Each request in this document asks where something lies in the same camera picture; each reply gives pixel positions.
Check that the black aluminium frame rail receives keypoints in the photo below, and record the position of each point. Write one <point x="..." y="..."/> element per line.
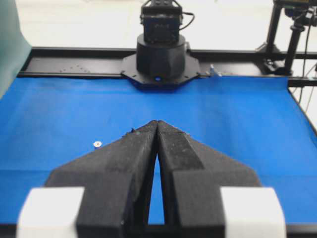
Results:
<point x="97" y="63"/>

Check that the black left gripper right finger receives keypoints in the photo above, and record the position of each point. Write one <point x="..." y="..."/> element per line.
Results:
<point x="191" y="175"/>

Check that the blue table mat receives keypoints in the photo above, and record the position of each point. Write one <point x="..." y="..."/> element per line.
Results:
<point x="45" y="122"/>

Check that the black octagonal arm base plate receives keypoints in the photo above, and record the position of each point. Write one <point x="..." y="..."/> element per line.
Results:
<point x="158" y="79"/>

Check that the small silver metal shaft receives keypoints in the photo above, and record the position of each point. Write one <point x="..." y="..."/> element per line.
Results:
<point x="97" y="144"/>

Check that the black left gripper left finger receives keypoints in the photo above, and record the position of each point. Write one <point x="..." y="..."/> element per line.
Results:
<point x="117" y="181"/>

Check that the green cloth curtain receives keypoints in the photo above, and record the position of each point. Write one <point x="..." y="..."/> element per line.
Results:
<point x="14" y="49"/>

